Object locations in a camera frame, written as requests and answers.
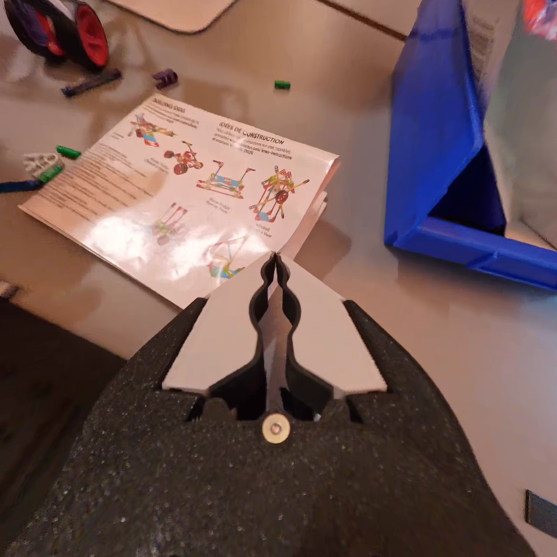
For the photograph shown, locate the white toy connector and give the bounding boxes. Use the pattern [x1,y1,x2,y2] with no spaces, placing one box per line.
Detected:
[23,152,65,177]

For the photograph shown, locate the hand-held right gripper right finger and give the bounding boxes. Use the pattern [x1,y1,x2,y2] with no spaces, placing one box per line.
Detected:
[275,252,389,420]

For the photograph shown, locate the blue plastic bin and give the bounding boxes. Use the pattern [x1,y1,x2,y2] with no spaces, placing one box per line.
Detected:
[384,0,557,291]

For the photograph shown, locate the dark grey flat piece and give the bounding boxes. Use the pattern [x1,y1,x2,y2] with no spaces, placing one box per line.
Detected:
[524,489,557,527]

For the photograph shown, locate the black toy wheels red hubs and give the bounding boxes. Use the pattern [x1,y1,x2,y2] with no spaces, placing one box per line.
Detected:
[3,0,110,72]

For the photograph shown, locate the white instruction booklet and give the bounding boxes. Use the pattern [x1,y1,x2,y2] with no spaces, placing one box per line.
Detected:
[18,93,341,310]

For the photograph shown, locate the white rounded base board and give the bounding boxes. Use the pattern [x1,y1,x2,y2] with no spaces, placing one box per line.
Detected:
[104,0,238,35]

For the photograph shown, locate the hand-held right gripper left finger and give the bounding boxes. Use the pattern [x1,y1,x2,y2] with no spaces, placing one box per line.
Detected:
[162,252,277,420]

